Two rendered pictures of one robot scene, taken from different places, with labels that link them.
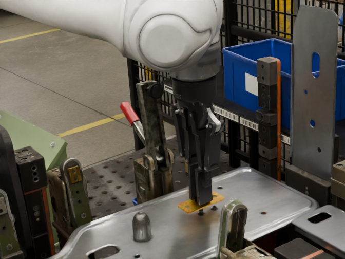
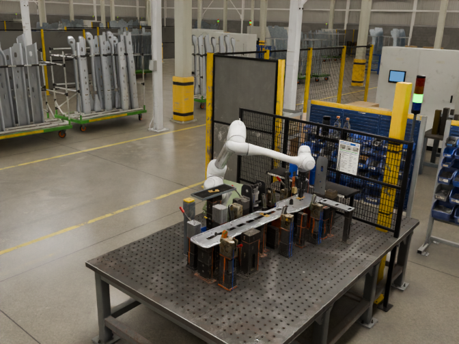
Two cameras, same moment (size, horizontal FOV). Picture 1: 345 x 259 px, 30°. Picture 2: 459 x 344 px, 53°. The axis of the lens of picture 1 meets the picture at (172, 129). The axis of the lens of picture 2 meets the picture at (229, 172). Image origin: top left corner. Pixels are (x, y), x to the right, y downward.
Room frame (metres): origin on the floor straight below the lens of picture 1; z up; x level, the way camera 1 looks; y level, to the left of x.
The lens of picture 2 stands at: (-2.37, 1.45, 2.44)
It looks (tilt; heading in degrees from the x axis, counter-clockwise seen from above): 18 degrees down; 346
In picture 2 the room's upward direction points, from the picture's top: 2 degrees clockwise
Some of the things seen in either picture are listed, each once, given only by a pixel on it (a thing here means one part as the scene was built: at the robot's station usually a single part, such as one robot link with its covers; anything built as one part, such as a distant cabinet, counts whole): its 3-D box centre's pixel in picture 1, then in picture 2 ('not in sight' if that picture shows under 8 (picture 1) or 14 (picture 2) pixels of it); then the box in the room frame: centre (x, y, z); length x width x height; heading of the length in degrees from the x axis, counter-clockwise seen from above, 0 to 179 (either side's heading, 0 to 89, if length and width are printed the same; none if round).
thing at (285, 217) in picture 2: not in sight; (285, 235); (0.67, 0.21, 0.87); 0.12 x 0.09 x 0.35; 32
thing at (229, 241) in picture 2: not in sight; (228, 263); (0.32, 0.75, 0.88); 0.15 x 0.11 x 0.36; 32
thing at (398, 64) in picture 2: not in sight; (419, 87); (6.07, -4.70, 1.22); 1.60 x 0.54 x 2.45; 37
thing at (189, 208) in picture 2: not in sight; (188, 228); (0.82, 0.95, 0.92); 0.08 x 0.08 x 0.44; 32
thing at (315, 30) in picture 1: (312, 94); (320, 175); (1.17, -0.27, 1.17); 0.12 x 0.01 x 0.34; 32
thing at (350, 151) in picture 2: not in sight; (348, 157); (1.24, -0.56, 1.30); 0.23 x 0.02 x 0.31; 32
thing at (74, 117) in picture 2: not in sight; (100, 86); (8.88, 1.74, 0.88); 1.91 x 1.01 x 1.76; 129
